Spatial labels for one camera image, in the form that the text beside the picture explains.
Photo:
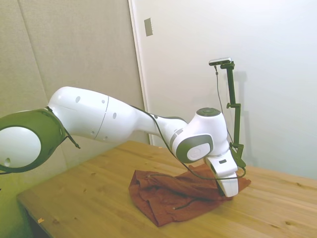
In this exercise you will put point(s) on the rust orange shorts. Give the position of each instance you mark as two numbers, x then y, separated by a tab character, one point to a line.
168	196

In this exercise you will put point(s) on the grey wall plate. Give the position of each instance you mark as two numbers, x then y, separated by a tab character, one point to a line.
148	27

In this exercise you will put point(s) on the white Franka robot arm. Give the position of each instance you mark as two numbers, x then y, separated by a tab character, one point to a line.
99	116

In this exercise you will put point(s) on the white door frame trim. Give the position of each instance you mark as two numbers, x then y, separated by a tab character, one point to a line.
141	64

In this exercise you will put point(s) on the grey bar camera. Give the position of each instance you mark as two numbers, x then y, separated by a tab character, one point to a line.
220	61

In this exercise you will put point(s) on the small orange paper scrap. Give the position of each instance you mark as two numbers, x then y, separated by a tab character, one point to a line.
40	220

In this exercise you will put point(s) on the dark green camera stand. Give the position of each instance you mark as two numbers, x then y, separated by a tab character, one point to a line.
231	84

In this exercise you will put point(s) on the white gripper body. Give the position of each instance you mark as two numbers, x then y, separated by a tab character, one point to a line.
230	184

